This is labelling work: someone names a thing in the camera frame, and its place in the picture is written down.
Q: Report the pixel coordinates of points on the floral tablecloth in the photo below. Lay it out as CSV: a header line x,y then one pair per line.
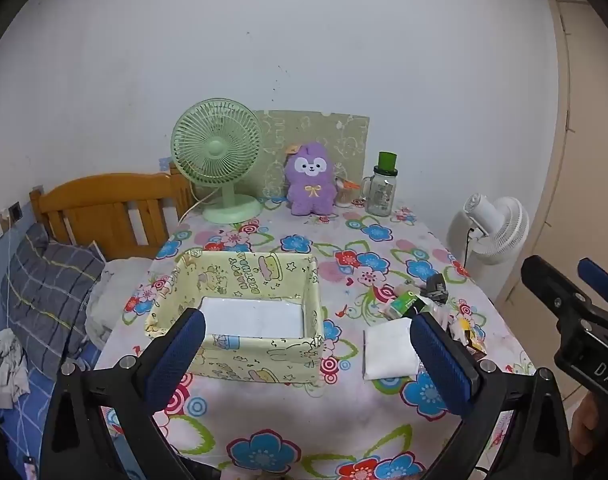
x,y
294,435

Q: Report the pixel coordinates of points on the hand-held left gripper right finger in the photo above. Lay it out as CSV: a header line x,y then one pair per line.
x,y
439,360

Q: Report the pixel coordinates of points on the cotton swab container orange lid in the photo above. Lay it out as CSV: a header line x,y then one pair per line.
x,y
345,195

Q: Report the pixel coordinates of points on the grey sock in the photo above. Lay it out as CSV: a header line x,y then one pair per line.
x,y
436,285

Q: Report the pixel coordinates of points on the white quilt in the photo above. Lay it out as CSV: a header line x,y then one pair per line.
x,y
114,285

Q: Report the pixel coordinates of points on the yellow cartoon fabric storage box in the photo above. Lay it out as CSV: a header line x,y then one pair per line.
x,y
264,265

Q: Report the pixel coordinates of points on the beige door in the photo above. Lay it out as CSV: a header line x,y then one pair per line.
x,y
589,135

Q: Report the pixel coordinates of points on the small yellow snack packet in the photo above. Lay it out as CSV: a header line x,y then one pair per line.
x,y
464,332

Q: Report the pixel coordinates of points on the white cloth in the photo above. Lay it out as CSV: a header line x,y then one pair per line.
x,y
4,375
389,350

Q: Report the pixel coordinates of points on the wooden bed headboard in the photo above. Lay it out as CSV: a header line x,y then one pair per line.
x,y
99,200

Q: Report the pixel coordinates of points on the blue wall sticker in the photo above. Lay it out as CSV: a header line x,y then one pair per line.
x,y
164,162

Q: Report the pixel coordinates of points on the purple plush toy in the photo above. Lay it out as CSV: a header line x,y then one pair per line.
x,y
311,185

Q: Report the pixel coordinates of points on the blue bed sheet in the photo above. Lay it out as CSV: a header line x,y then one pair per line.
x,y
14,435

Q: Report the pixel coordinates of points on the crumpled white cloth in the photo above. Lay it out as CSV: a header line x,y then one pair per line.
x,y
4,375

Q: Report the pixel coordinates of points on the glass jar mug green lid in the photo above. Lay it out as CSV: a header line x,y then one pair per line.
x,y
381,192

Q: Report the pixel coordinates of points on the green patterned wall board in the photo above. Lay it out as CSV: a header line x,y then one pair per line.
x,y
334,135

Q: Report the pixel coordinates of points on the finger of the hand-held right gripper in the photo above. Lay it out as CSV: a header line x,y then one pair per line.
x,y
599,280
554,285

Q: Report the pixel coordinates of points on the green tissue packet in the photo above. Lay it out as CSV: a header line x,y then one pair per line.
x,y
404,305

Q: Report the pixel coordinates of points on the green desk fan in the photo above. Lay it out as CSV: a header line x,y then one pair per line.
x,y
216,150

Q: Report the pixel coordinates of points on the person's right hand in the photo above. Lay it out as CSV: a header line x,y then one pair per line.
x,y
584,430

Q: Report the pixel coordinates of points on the white standing fan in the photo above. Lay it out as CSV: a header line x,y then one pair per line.
x,y
494,230

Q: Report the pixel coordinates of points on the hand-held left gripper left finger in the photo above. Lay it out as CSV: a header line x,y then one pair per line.
x,y
176,355

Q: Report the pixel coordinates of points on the grey plaid pillow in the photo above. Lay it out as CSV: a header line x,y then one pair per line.
x,y
49,300

